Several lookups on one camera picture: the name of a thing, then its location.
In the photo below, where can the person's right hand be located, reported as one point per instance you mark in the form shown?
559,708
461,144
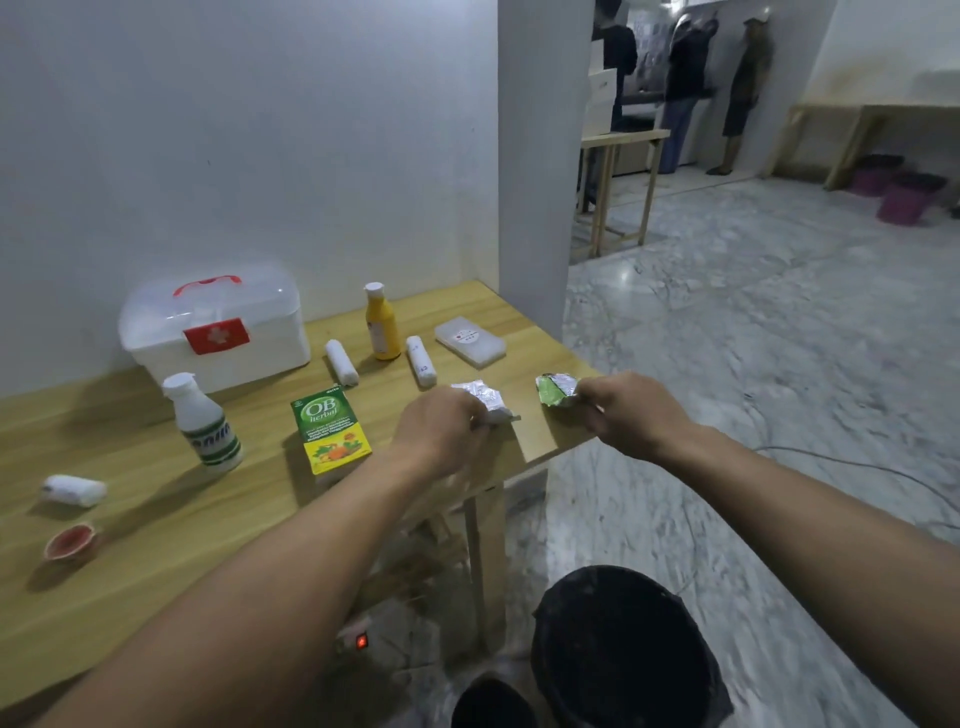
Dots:
645,416

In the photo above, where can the person's left hand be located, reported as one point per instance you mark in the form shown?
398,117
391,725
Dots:
431,435

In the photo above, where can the person's right fingers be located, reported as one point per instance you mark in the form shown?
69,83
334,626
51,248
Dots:
596,405

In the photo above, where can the person's left fingers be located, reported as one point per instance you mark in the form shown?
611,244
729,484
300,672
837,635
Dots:
472,420

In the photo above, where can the silver blister pack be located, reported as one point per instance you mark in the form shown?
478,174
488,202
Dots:
487,396

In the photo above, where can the green foil sachet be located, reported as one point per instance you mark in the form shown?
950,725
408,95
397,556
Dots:
556,390

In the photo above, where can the person's right forearm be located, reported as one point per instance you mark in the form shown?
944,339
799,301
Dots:
825,540

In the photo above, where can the person's left forearm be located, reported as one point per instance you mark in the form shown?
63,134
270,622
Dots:
247,600

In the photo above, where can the white bandage roll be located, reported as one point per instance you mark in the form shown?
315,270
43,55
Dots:
73,490
421,361
342,363

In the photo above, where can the clear flat plastic case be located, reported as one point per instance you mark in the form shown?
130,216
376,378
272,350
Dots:
470,341

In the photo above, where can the yellow bottle white cap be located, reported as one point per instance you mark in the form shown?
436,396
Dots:
382,326

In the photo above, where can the green yellow medicine carton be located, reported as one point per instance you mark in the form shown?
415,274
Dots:
330,431

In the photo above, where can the light wooden table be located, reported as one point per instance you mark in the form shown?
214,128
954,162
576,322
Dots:
487,562

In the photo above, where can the small wooden side table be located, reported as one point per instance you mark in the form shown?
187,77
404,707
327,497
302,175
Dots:
604,187

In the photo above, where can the large black bucket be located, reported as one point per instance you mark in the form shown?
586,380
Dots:
622,652

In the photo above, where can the white bottle green label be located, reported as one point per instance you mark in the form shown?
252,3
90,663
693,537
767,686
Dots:
204,427

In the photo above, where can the white first aid box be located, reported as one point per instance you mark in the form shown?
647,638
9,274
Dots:
217,330

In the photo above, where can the small black bucket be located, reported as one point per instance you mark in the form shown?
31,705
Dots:
491,709

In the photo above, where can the purple bin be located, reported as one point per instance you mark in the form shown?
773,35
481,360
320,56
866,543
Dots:
874,174
909,198

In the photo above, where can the long wooden bench table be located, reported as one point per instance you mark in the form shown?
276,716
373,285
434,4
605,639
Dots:
847,120

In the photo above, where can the small red tape roll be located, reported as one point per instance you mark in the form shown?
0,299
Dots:
70,543

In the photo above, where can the power strip red switch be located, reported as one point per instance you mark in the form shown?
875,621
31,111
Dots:
357,639

